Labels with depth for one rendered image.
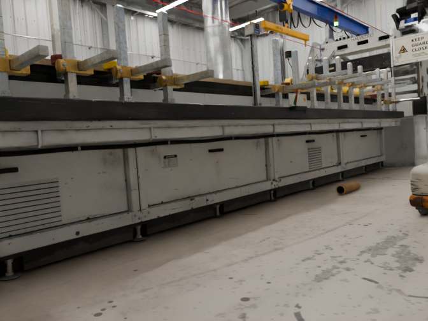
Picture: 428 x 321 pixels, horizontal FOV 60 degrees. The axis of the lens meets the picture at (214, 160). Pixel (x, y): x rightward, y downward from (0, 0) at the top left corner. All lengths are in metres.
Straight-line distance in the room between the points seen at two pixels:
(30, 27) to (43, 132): 8.17
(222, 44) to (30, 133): 5.77
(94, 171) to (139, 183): 0.25
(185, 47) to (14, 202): 10.83
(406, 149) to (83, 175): 4.29
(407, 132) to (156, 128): 4.00
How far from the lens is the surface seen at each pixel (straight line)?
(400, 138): 5.33
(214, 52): 6.99
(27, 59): 1.35
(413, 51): 5.20
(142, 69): 1.65
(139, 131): 1.74
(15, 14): 9.61
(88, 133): 1.61
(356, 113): 3.73
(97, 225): 1.86
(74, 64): 1.59
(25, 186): 1.74
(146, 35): 11.30
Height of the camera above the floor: 0.50
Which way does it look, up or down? 3 degrees down
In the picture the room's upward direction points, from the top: 4 degrees counter-clockwise
